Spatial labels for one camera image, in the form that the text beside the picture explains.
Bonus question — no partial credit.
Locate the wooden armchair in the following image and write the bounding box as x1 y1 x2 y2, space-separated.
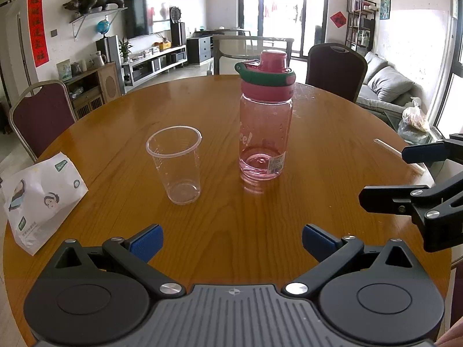
213 34 295 76

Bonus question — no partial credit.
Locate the small picture frame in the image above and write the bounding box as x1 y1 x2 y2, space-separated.
56 61 73 81

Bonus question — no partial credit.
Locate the maroon padded chair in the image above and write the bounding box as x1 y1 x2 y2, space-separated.
306 43 368 104
9 80 77 163

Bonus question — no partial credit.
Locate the grey sofa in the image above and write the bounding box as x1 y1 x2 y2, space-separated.
356 51 427 116

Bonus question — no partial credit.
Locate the white pitcher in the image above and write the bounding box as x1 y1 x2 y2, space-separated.
89 51 108 69

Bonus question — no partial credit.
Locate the black metal bookshelf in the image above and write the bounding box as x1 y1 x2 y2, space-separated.
345 0 377 53

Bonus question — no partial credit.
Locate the grey tall speaker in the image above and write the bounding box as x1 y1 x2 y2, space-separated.
96 35 120 64

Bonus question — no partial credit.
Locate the white wrapped straw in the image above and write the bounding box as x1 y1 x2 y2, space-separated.
374 138 425 175

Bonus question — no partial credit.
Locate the green potted plant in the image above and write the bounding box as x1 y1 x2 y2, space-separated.
119 37 133 62

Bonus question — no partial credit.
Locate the red wall banner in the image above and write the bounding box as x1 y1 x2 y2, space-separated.
27 0 49 68

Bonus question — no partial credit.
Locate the pink transparent bottle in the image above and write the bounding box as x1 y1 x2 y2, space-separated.
239 92 293 184

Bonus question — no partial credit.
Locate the white wall shelf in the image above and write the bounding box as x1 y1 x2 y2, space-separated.
70 7 128 41

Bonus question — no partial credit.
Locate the clear plastic cup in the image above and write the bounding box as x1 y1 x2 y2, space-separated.
146 126 202 205

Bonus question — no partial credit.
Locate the pink and green bottle cap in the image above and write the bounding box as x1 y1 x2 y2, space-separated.
234 51 296 104

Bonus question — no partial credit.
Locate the dark drawer cabinet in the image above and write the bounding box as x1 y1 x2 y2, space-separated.
186 36 213 64

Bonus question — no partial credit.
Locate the black tall speaker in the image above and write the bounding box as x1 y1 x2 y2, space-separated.
171 22 187 47

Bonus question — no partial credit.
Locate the wall television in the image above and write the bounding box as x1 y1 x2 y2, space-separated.
123 0 171 39

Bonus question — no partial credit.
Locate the white printed paper bag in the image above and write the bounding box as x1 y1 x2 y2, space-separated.
3 151 88 256

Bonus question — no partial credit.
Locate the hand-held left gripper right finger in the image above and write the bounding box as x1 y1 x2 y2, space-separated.
282 224 413 299

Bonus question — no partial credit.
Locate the glass side table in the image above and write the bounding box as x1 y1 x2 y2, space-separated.
397 116 446 147

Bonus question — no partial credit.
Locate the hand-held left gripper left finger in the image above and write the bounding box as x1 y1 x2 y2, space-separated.
54 224 183 300

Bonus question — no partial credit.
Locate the black framed glass door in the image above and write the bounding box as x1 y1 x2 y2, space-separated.
238 0 330 58

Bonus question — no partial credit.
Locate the white television stand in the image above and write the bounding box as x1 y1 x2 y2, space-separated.
121 45 188 86

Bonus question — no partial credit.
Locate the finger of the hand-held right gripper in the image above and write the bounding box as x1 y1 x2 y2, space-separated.
401 134 463 165
359 184 463 253

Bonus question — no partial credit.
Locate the wooden side cabinet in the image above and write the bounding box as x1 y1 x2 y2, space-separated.
60 61 122 120

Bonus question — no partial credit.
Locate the clear plastic food bag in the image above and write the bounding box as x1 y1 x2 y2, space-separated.
398 97 433 134

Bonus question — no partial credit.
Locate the dark bull statue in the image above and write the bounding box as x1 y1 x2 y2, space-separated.
63 0 124 13

